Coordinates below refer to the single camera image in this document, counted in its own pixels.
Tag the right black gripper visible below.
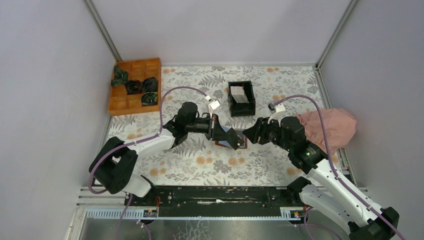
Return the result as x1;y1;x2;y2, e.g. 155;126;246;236
241;114;292;152

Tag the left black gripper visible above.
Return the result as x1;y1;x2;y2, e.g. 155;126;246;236
185;113;231;141

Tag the brown leather card holder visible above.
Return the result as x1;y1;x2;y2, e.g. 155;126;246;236
215;125;248;150

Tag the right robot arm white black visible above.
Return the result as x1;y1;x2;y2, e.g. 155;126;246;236
243;117;400;240

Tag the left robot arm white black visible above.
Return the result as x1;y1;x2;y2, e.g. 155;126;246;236
88;102;245;206

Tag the black card box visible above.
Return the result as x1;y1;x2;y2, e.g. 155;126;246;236
228;81;256;117

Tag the stack of credit cards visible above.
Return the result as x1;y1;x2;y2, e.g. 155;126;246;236
230;86;249;104

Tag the floral patterned table mat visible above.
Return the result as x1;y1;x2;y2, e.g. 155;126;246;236
108;66;323;187

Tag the green black rolled sock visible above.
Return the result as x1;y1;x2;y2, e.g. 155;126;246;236
140;91;158;107

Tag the pink crumpled cloth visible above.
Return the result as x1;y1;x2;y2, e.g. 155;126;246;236
295;108;357;155

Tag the black rolled sock right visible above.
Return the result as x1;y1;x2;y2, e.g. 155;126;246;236
141;76;159;94

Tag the orange wooden compartment tray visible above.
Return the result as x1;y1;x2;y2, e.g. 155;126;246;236
108;58;162;116

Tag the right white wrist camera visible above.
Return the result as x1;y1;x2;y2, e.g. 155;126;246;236
267;102;286;124

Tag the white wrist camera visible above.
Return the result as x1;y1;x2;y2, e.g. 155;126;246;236
267;102;286;124
205;95;221;115

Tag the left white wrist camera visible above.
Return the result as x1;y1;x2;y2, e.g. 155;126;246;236
205;95;221;115

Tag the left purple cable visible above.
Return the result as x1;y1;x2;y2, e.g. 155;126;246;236
87;86;211;240

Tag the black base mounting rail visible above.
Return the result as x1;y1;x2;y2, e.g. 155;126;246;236
124;185;307;222

